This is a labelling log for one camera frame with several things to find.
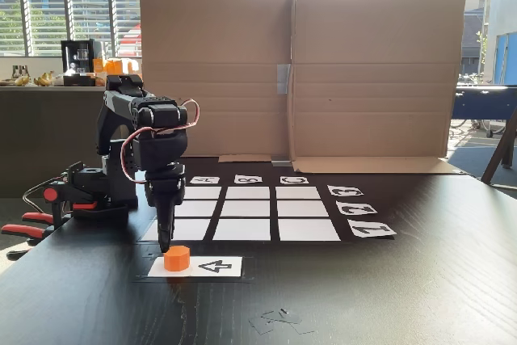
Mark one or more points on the round orange token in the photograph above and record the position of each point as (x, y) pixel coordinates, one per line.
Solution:
(176, 259)

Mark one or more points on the white nine-square grid sheet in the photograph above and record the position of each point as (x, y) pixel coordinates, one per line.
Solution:
(242, 215)

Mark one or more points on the paper label letter A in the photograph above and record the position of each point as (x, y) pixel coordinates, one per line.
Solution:
(204, 180)

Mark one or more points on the white arrow paper sheet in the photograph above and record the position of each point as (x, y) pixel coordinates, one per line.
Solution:
(210, 267)

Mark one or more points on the paper label letter B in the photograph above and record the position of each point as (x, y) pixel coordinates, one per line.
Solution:
(248, 179)

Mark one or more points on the red black table clamp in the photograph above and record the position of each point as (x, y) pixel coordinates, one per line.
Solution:
(50, 195)
(24, 232)

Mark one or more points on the grey tape strip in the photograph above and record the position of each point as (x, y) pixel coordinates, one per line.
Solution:
(281, 163)

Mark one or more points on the orange cartons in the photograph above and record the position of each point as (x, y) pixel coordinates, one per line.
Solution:
(111, 68)

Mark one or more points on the paper label letter C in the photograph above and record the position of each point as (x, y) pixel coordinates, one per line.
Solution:
(294, 180)

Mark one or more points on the grey counter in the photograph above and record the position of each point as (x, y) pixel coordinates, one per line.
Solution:
(40, 139)

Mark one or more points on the clear tape scraps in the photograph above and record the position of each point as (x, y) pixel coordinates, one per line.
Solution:
(278, 318)

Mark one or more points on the black coffee machine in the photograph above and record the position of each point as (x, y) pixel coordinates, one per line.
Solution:
(81, 62)

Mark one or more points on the grey tape on cardboard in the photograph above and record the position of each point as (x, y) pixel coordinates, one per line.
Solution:
(283, 78)

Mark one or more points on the yellow banana bunch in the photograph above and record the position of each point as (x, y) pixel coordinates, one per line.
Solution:
(43, 79)

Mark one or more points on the paper label number 3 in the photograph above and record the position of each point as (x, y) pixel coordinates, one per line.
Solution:
(345, 191)

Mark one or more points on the paper label number 2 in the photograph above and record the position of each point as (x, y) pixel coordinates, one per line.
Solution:
(356, 208)

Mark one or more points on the paper label number 1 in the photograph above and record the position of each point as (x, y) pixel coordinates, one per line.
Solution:
(371, 230)

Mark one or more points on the brown cardboard box screen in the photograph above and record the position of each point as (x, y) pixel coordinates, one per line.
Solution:
(363, 58)

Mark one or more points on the blue foosball table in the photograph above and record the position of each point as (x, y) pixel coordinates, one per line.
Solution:
(484, 106)

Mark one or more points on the dark wooden stand leg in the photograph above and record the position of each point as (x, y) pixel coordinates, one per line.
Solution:
(501, 147)

